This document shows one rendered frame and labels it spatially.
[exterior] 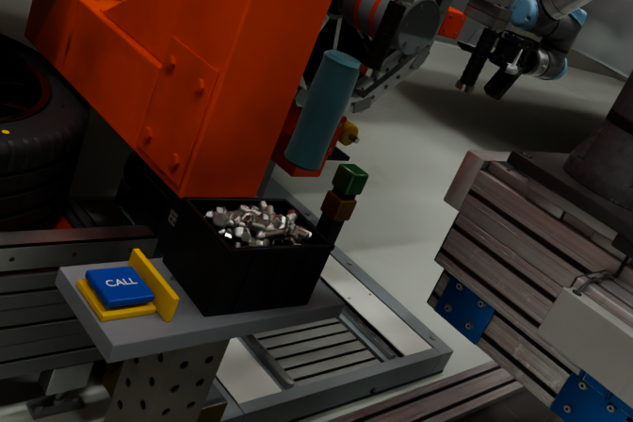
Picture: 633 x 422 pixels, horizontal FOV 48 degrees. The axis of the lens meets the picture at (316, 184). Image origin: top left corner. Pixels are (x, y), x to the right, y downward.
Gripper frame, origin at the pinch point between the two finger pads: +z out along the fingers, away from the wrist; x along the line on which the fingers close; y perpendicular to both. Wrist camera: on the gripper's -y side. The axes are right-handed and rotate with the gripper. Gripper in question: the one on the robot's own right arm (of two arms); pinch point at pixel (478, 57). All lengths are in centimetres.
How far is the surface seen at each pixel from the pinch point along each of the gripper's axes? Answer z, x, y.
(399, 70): -1.5, -20.5, -12.2
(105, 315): 96, 27, -37
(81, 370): 78, 1, -73
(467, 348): -43, 14, -83
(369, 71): 35.8, 1.5, -7.0
